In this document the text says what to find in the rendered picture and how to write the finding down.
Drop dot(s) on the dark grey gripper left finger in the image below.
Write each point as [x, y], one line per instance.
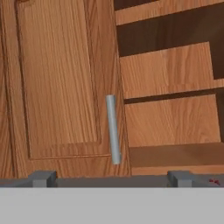
[42, 178]

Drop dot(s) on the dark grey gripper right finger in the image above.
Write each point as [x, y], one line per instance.
[182, 178]

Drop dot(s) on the open wooden shelf unit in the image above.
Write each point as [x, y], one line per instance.
[172, 87]

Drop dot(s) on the wooden cabinet door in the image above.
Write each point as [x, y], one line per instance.
[58, 87]

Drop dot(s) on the small red object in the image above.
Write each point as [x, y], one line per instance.
[214, 182]

